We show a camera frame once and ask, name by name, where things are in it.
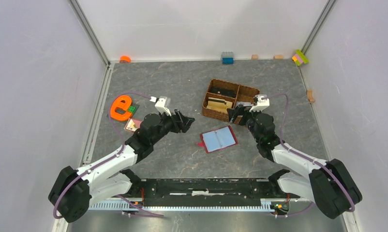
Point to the green pink toy bricks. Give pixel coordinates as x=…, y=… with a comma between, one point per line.
x=299, y=58

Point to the green toy brick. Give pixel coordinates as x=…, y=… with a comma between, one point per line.
x=132, y=109

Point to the blue grey toy bricks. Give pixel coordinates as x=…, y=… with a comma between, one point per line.
x=227, y=58

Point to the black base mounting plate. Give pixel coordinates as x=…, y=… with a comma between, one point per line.
x=205, y=192

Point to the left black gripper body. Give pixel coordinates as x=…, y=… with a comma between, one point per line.
x=168, y=123

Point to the red card holder wallet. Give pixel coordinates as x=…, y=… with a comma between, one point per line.
x=217, y=139

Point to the beige cards in basket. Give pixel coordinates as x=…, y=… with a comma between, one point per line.
x=219, y=105

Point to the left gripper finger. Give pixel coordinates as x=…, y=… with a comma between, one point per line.
x=185, y=119
x=183, y=128

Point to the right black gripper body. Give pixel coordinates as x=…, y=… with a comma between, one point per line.
x=250, y=115

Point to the curved wooden piece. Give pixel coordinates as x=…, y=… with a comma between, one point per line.
x=310, y=97

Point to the orange round cap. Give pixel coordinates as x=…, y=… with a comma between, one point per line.
x=124, y=59

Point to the black card in basket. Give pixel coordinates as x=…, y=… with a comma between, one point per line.
x=225, y=92

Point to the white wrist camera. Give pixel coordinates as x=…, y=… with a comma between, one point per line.
x=261, y=102
x=161, y=104

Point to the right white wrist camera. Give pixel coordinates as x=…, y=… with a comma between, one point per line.
x=261, y=102

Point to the orange plastic letter shape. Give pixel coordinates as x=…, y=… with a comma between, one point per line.
x=119, y=108

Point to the slotted cable duct rail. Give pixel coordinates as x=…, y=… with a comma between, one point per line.
x=122, y=205

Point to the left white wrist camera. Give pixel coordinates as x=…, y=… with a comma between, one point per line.
x=161, y=104

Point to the woven brown basket organizer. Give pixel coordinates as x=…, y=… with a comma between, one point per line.
x=244, y=94

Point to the grey cards in basket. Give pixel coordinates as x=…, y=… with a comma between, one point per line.
x=244, y=104

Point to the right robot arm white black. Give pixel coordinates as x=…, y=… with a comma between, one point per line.
x=327, y=184

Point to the pink picture card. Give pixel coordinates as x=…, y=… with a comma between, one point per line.
x=132, y=124

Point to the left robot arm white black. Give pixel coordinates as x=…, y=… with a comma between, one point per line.
x=75, y=190

